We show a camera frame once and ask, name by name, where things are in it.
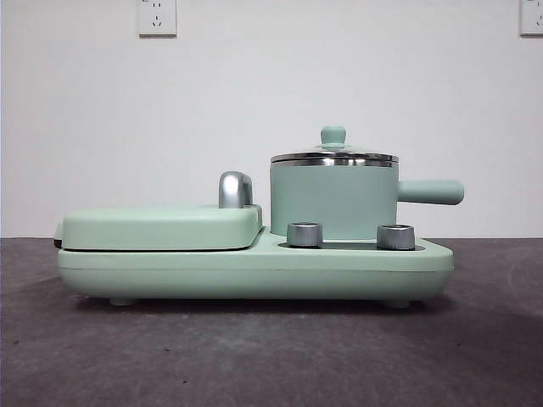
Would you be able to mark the mint green breakfast maker base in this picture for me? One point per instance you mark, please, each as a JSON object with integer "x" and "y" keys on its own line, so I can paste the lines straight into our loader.
{"x": 254, "y": 271}

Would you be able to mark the white wall socket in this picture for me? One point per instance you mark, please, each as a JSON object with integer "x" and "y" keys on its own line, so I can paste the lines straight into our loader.
{"x": 157, "y": 19}
{"x": 532, "y": 19}

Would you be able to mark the silver control knob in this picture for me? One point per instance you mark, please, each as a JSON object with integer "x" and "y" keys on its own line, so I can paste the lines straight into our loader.
{"x": 304, "y": 235}
{"x": 395, "y": 237}

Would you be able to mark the glass pot lid green knob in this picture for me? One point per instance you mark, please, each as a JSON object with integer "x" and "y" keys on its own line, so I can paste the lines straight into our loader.
{"x": 333, "y": 135}

